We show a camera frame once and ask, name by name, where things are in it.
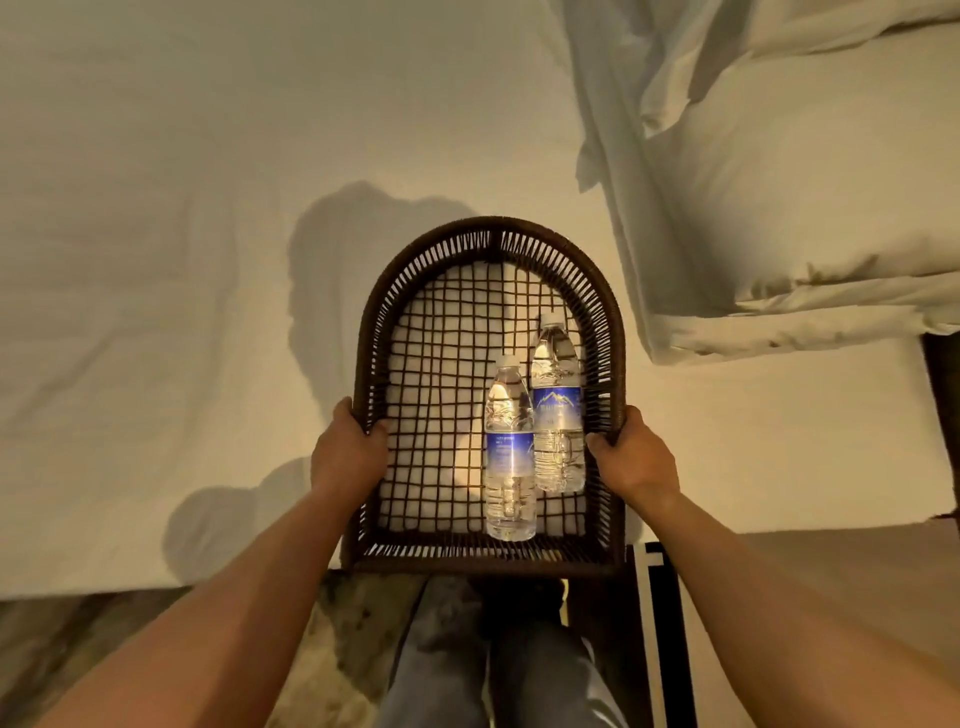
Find clear plastic water bottle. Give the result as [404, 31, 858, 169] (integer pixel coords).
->
[530, 311, 587, 495]
[483, 354, 538, 543]

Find person's left hand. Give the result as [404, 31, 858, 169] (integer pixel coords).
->
[310, 396, 390, 506]

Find dark brown woven basket tray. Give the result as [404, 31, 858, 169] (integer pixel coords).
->
[339, 216, 628, 577]

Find person's right forearm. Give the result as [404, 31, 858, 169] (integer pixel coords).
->
[639, 483, 960, 728]

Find black and white striped rug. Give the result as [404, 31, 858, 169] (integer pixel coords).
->
[626, 541, 700, 728]

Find dark wooden bedside furniture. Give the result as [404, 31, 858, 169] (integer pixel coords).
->
[921, 331, 960, 520]

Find person's grey trousers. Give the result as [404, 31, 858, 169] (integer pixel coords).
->
[372, 576, 630, 728]

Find person's left forearm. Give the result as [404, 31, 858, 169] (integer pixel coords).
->
[37, 483, 354, 728]

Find white bed sheet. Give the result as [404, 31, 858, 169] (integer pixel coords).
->
[0, 0, 960, 601]

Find white pillow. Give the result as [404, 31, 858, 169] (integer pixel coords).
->
[645, 22, 960, 316]

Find white crumpled duvet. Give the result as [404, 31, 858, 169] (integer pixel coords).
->
[551, 0, 960, 366]

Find person's right hand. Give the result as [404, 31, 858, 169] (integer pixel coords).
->
[585, 405, 681, 513]

